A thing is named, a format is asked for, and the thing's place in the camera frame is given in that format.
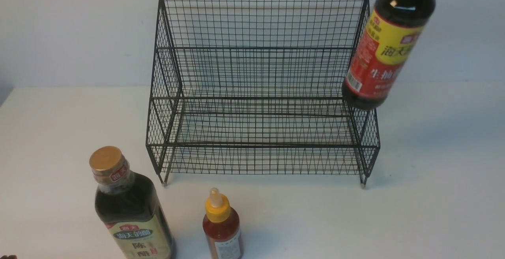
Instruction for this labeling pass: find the soy sauce bottle red label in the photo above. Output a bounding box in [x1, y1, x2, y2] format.
[342, 0, 435, 110]

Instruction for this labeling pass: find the small chili sauce bottle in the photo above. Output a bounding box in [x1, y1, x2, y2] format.
[202, 188, 245, 259]

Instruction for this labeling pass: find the dark vinegar bottle gold cap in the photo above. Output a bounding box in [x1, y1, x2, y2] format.
[89, 146, 176, 259]

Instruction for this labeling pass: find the dark object at corner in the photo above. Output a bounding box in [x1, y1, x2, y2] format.
[0, 254, 18, 259]

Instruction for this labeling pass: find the black wire mesh rack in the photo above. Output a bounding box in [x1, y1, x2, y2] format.
[146, 0, 380, 188]

